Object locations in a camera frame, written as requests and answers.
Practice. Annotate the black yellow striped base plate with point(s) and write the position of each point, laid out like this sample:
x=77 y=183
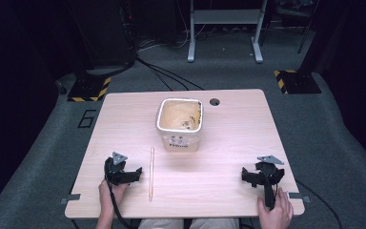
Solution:
x=89 y=89
x=297 y=82

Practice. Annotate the person's left hand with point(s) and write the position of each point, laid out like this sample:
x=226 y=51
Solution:
x=109 y=198

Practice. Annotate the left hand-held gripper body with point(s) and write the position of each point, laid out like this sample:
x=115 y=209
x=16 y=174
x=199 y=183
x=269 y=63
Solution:
x=116 y=173

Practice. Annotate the person's right hand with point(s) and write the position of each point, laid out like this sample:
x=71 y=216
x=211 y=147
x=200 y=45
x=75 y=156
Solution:
x=278 y=218

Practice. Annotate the white metal stand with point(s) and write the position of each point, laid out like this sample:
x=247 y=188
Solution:
x=224 y=16

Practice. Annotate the grey tape piece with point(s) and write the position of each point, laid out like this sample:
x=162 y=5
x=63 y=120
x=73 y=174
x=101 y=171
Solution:
x=298 y=196
x=71 y=198

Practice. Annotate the black cabinet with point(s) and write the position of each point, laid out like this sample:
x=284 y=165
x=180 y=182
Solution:
x=108 y=31

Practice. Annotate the white instant noodle cup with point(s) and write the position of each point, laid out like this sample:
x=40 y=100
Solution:
x=179 y=127

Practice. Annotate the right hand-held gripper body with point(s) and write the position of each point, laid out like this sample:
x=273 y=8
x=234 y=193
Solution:
x=268 y=173

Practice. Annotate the black stand pole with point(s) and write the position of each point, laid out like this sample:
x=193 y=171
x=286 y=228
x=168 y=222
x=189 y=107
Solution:
x=308 y=41

